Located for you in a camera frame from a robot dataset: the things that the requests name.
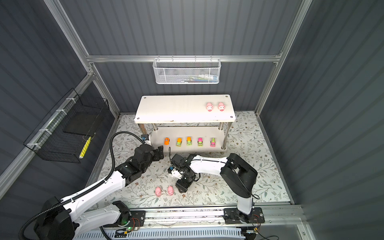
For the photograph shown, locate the all orange toy truck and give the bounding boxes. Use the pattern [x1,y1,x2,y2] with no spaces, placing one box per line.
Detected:
[164,138,170,146]

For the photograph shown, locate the pink mixer green truck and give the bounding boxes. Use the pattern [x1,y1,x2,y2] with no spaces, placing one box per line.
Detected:
[198,138,204,147]

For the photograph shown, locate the pink pig toy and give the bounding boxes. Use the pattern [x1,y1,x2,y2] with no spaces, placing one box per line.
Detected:
[206,103,214,112]
[218,102,226,112]
[155,187,162,197]
[167,186,175,196]

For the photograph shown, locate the pink cab green ladder truck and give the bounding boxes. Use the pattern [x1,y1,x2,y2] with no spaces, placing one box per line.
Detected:
[210,138,216,147]

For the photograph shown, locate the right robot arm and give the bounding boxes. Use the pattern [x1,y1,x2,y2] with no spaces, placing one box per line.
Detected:
[168,153,258,223]

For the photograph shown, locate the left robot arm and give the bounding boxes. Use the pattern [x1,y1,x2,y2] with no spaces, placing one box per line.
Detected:
[18,135,164,240]

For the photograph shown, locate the white two-tier shelf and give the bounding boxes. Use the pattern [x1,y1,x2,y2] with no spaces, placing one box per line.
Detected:
[135,95,236,153]

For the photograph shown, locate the yellow marker in black basket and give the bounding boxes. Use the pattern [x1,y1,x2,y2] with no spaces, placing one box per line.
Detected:
[79,137,92,159]

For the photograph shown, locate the markers in white basket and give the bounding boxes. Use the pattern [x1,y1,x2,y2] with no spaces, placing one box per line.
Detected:
[179,74,219,84]

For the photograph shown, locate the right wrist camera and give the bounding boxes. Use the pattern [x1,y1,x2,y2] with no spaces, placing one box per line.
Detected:
[168,167,174,175]

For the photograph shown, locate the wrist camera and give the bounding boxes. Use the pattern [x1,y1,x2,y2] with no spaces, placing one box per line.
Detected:
[141,134,150,142]
[168,167,174,175]

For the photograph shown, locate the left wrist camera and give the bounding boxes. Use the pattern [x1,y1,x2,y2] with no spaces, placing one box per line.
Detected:
[141,134,150,142]

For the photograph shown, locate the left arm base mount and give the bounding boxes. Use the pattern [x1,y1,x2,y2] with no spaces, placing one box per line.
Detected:
[116,211,146,228]

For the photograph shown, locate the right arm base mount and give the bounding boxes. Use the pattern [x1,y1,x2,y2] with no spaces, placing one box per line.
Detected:
[223,208,265,225]

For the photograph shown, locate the white wire mesh basket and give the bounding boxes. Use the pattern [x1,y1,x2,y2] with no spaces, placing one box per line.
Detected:
[153,59,222,85]

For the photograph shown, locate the black wire basket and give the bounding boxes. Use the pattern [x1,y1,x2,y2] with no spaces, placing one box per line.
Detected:
[24,91,110,164]

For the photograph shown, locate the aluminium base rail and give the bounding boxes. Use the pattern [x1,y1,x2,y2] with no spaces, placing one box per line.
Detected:
[131,205,308,229]

